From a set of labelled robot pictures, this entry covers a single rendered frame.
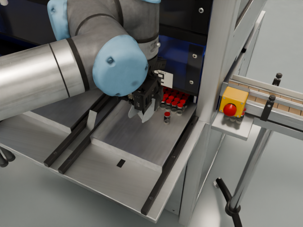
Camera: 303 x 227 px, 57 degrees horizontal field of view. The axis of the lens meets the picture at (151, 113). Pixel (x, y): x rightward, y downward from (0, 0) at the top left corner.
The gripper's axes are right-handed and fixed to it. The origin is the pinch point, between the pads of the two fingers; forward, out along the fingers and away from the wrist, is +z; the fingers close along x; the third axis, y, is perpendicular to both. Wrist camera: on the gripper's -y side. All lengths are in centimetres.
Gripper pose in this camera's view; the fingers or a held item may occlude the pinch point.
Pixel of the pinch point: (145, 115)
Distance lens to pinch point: 73.1
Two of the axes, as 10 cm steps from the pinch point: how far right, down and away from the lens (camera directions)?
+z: -0.1, 7.1, 7.0
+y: -4.4, 6.3, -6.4
